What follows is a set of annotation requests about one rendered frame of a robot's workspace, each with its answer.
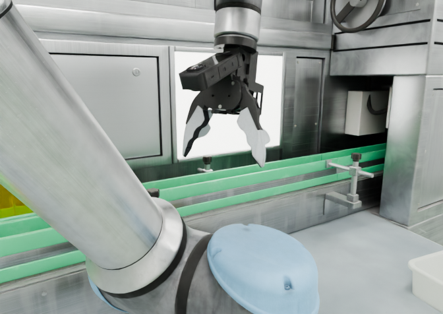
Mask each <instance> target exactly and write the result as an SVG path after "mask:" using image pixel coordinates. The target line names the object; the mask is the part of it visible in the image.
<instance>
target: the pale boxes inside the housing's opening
mask: <svg viewBox="0 0 443 314"><path fill-rule="evenodd" d="M369 95H370V100H371V106H372V109H373V110H374V111H379V110H383V109H384V108H386V107H387V106H388V113H387V112H386V113H383V114H381V115H373V114H371V113H370V112H369V110H368V108H367V101H368V98H369ZM388 95H389V99H388ZM391 98H392V87H390V93H389V90H371V91H366V90H355V91H348V95H347V111H346V120H345V134H349V135H357V136H361V135H370V134H375V133H384V132H385V127H386V128H388V124H389V116H390V104H391ZM386 114H387V119H386Z"/></svg>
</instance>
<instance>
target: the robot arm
mask: <svg viewBox="0 0 443 314"><path fill-rule="evenodd" d="M261 10H262V0H216V17H215V25H214V38H215V40H214V50H215V51H217V52H219V53H216V54H214V55H212V56H210V57H208V58H207V59H205V60H203V61H201V62H199V63H197V64H196V65H192V66H190V67H188V68H187V69H185V70H184V71H182V72H180V73H179V78H180V81H181V86H182V89H183V90H191V91H193V92H199V91H200V92H199V93H198V94H197V95H196V96H195V98H194V100H193V101H192V103H191V106H190V108H189V112H188V116H187V120H186V123H185V124H186V127H185V132H184V136H183V157H187V155H188V153H189V152H190V151H191V149H192V145H193V143H194V141H195V140H196V139H198V138H200V137H204V136H206V135H207V134H208V133H209V131H210V129H211V126H210V125H209V121H210V120H211V118H212V116H213V114H221V115H227V114H229V115H239V116H238V118H237V124H238V126H239V128H240V129H241V130H242V131H244V132H245V134H246V138H247V144H248V145H249V146H250V147H251V151H252V157H253V158H254V159H255V161H256V162H257V164H258V165H259V166H260V167H261V168H263V167H264V165H265V159H266V146H265V145H266V144H268V143H269V142H270V136H269V134H268V133H267V131H266V130H264V129H263V128H262V126H261V124H260V115H262V101H263V94H264V85H261V84H259V83H257V82H256V71H257V63H258V52H257V50H256V48H257V42H258V41H259V35H260V21H261ZM254 93H256V97H254ZM258 93H261V96H260V107H259V104H258ZM208 108H210V109H211V110H209V109H208ZM0 184H1V185H2V186H3V187H4V188H6V189H7V190H8V191H9V192H11V193H12V194H13V195H14V196H15V197H16V198H18V199H19V200H20V201H21V202H23V203H24V204H25V205H26V206H27V207H28V208H29V209H31V210H32V211H33V212H35V213H36V214H37V215H38V216H39V217H40V218H41V219H43V220H44V221H45V222H46V223H48V224H49V225H50V226H51V227H52V228H53V229H54V230H56V231H57V232H58V233H60V234H61V235H62V236H63V237H64V238H65V239H66V240H68V241H69V242H70V243H71V244H73V245H74V246H75V247H76V248H77V249H78V250H80V251H81V252H82V253H83V254H85V255H86V270H87V273H88V279H89V282H90V285H91V287H92V289H93V291H94V292H95V293H96V295H97V296H98V297H99V298H100V299H102V300H103V301H105V302H106V303H107V304H108V305H109V306H111V307H112V308H114V309H116V310H119V311H122V312H125V313H132V314H317V313H318V310H319V305H320V299H319V294H318V269H317V266H316V263H315V261H314V259H313V257H312V255H311V253H310V252H309V251H308V250H307V249H305V247H304V245H303V244H301V243H300V242H299V241H297V240H296V239H295V238H293V237H291V236H290V235H288V234H286V233H284V232H281V231H279V230H276V229H273V228H270V227H267V226H262V225H258V224H249V225H248V226H245V225H243V224H232V225H228V226H224V227H222V228H220V229H219V230H218V231H216V232H215V233H214V234H211V233H208V232H203V231H200V230H194V229H192V228H190V227H188V226H187V225H186V224H185V222H184V220H183V219H182V217H181V215H180V214H179V213H178V211H177V210H176V208H175V207H174V206H173V205H172V204H171V203H169V202H167V201H166V200H163V199H160V198H155V197H151V196H150V195H149V193H148V192H147V190H146V189H145V188H144V186H143V185H142V184H141V182H140V181H139V179H138V178H137V176H136V175H135V174H134V172H133V171H132V170H131V168H130V167H129V165H128V164H127V163H126V161H125V160H124V158H123V157H122V155H121V154H120V153H119V151H118V150H117V149H116V147H115V146H114V144H113V143H112V141H111V140H110V139H109V137H108V136H107V135H106V133H105V131H104V130H103V129H102V127H101V126H100V124H99V123H98V122H97V121H96V119H95V117H94V116H93V115H92V113H91V112H90V110H89V109H88V108H87V107H86V105H85V103H84V102H83V101H82V99H81V98H80V96H79V95H78V94H77V93H76V91H75V89H74V88H73V87H72V85H71V84H70V82H69V81H68V80H67V78H66V77H65V75H64V74H63V73H62V71H61V70H60V68H59V67H58V66H57V64H56V63H55V62H54V60H53V59H52V57H51V56H50V54H49V53H48V52H47V50H46V49H45V47H44V46H43V45H42V43H41V41H39V39H38V37H37V36H36V35H35V33H34V32H33V31H32V29H31V27H30V26H29V25H28V23H27V22H26V21H25V19H24V18H23V16H22V15H21V14H20V12H19V11H18V9H17V8H16V7H15V5H14V4H13V2H12V0H0Z"/></svg>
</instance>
